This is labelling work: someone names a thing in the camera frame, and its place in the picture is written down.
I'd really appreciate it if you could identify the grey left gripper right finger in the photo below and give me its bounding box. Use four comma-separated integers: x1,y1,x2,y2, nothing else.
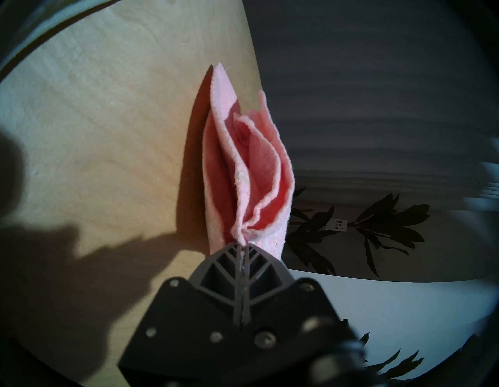
244,244,294,324

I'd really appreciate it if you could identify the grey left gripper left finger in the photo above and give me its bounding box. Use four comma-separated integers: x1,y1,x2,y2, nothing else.
188,242,245,324

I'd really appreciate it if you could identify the pink terry towel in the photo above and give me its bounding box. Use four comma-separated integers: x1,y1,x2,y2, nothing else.
202,62,296,261

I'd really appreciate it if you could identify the tall dark leafy plant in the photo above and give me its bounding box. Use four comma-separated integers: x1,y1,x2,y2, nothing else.
287,187,431,278

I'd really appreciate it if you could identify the dark plant in white pot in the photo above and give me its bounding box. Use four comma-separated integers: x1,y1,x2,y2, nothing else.
359,332,480,385

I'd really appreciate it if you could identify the grey pleated curtain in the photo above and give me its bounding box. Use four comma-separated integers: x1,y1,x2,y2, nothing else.
242,0,499,203

